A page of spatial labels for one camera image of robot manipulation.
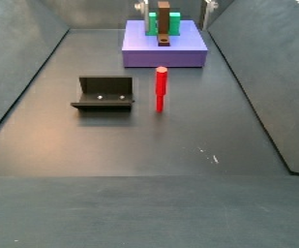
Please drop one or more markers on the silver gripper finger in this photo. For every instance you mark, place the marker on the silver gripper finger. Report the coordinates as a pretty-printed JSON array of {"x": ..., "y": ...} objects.
[
  {"x": 141, "y": 6},
  {"x": 211, "y": 5}
]

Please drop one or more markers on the red cylindrical peg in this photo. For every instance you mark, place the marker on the red cylindrical peg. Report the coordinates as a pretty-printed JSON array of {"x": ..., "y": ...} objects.
[{"x": 160, "y": 84}]

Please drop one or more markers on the purple base board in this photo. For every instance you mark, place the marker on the purple base board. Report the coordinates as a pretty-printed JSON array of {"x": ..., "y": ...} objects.
[{"x": 141, "y": 53}]

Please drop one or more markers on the brown upright block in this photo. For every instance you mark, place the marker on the brown upright block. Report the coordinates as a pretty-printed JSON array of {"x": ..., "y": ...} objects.
[{"x": 163, "y": 23}]

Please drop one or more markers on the green block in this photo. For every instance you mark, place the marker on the green block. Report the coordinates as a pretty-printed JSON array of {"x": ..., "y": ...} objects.
[
  {"x": 151, "y": 27},
  {"x": 173, "y": 24}
]

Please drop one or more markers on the black angle bracket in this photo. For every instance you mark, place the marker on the black angle bracket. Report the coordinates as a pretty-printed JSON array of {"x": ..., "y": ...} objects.
[{"x": 104, "y": 92}]

